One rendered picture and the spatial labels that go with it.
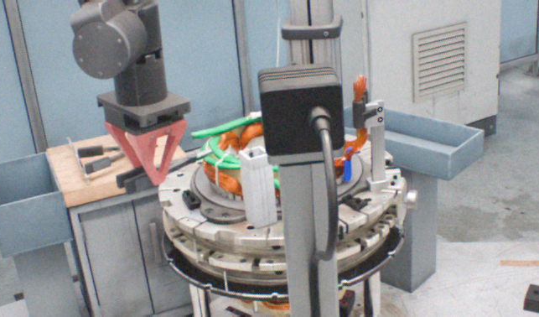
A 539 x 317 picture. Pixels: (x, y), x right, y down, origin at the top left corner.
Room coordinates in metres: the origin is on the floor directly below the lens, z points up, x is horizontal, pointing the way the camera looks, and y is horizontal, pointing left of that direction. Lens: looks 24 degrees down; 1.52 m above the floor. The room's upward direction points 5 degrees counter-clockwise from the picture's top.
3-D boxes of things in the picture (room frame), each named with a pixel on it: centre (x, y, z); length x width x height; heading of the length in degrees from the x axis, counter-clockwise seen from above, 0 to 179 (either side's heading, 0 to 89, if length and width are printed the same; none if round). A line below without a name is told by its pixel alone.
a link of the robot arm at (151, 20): (0.76, 0.13, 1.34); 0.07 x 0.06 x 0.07; 168
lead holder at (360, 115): (0.81, -0.12, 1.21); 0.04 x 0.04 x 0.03; 21
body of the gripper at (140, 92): (0.77, 0.13, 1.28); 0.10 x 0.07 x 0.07; 38
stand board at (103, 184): (1.07, 0.24, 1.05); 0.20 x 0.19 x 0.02; 111
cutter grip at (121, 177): (0.76, 0.16, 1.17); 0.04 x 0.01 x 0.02; 127
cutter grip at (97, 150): (1.04, 0.27, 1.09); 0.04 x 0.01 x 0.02; 96
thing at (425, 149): (1.08, -0.22, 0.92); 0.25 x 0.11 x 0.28; 45
